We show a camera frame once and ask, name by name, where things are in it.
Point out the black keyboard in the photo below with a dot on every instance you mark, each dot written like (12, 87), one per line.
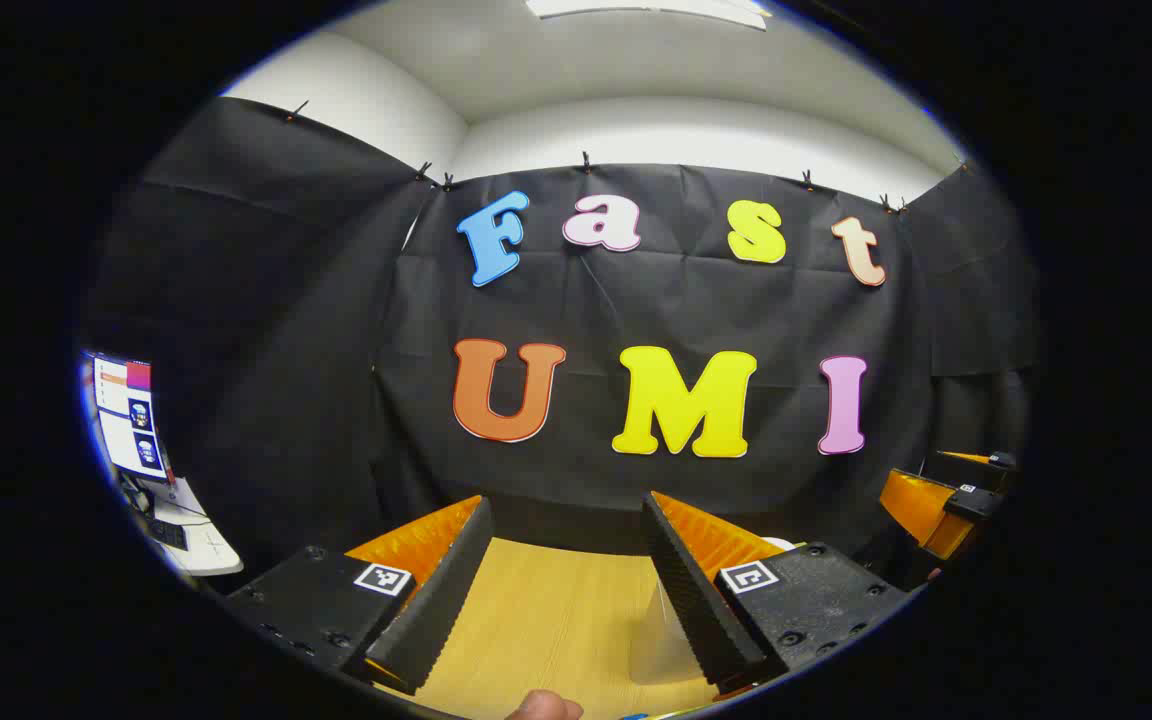
(168, 535)

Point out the computer monitor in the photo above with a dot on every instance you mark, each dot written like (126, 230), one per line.
(126, 420)

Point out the black backdrop cloth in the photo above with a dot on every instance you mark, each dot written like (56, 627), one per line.
(336, 350)

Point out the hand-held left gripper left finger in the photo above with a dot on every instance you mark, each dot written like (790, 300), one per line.
(446, 600)

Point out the white garbage bin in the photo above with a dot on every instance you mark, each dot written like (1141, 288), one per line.
(661, 640)

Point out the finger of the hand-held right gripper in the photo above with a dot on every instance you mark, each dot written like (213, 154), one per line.
(911, 500)
(976, 459)

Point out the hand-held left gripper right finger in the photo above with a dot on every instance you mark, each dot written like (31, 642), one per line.
(696, 610)

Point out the row of small cloth clips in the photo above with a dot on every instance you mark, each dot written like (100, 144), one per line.
(586, 161)

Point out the ceiling light panel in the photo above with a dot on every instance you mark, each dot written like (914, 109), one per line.
(636, 8)

